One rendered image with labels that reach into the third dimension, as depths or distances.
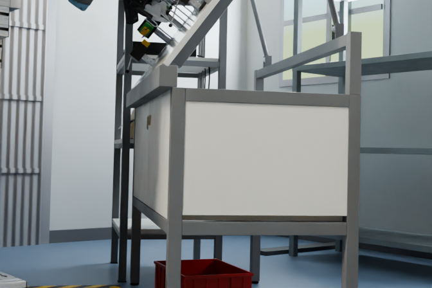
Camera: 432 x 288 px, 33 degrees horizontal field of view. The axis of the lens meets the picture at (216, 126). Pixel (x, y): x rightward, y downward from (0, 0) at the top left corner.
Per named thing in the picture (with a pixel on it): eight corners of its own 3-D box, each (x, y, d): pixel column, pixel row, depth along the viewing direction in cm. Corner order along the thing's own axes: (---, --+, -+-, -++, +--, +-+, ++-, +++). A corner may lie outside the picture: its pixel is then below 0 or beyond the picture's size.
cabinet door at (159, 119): (164, 219, 216) (168, 89, 218) (144, 205, 270) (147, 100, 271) (173, 219, 217) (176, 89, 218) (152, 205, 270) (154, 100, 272)
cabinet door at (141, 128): (146, 205, 270) (149, 100, 271) (132, 195, 324) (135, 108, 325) (151, 205, 271) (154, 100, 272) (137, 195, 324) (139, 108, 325)
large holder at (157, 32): (180, 27, 326) (155, 6, 324) (171, 40, 311) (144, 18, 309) (171, 37, 329) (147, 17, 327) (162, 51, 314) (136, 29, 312)
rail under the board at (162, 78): (159, 86, 213) (159, 64, 213) (125, 107, 328) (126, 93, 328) (177, 87, 214) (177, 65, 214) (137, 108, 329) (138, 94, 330)
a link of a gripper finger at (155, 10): (167, 13, 240) (146, -2, 242) (162, 27, 244) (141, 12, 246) (172, 10, 243) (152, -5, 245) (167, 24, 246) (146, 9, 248)
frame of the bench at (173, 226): (165, 359, 211) (172, 87, 214) (129, 283, 326) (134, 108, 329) (357, 351, 223) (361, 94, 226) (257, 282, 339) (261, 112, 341)
